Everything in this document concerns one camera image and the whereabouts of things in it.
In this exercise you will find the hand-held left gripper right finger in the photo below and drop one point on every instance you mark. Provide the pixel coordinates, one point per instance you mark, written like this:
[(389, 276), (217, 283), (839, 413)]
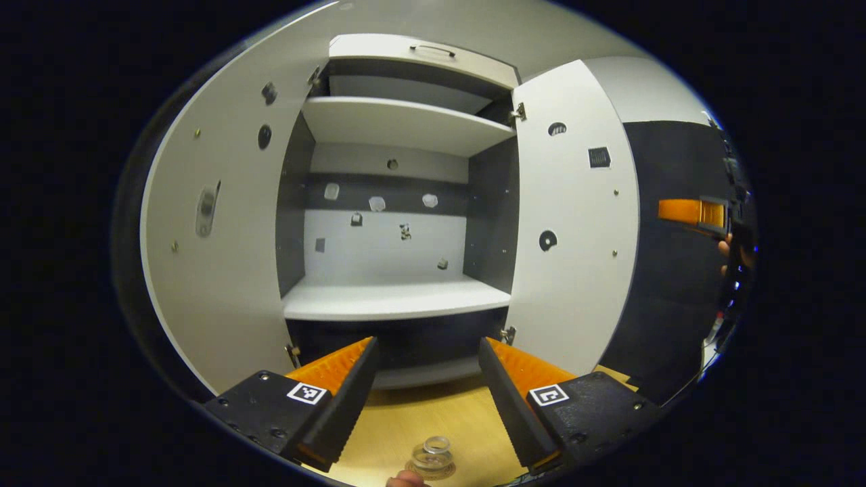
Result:
[(511, 399)]

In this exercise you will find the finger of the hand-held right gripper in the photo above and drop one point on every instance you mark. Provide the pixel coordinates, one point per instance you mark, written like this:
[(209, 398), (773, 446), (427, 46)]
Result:
[(683, 211)]

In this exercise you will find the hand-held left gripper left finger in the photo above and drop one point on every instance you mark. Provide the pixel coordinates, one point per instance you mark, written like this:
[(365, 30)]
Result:
[(352, 385)]

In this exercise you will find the clear plastic bottle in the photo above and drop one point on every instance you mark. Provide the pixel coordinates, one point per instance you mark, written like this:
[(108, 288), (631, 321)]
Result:
[(433, 454)]

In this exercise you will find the white cabinet door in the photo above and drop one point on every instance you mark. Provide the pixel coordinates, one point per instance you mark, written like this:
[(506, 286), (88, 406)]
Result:
[(223, 270), (575, 284)]

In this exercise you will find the metal door hinge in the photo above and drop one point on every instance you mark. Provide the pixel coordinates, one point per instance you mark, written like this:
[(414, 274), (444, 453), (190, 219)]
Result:
[(507, 334), (314, 74), (519, 111), (293, 354)]

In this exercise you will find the grey and white cabinet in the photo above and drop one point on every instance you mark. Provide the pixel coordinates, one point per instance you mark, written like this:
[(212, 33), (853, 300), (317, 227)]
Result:
[(392, 297)]

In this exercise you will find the white cabinet shelf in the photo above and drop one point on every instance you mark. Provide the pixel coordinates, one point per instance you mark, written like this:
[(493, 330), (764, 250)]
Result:
[(399, 125)]

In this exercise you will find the white cabinet drawer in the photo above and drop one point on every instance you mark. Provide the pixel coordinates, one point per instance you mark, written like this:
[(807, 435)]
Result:
[(379, 51)]

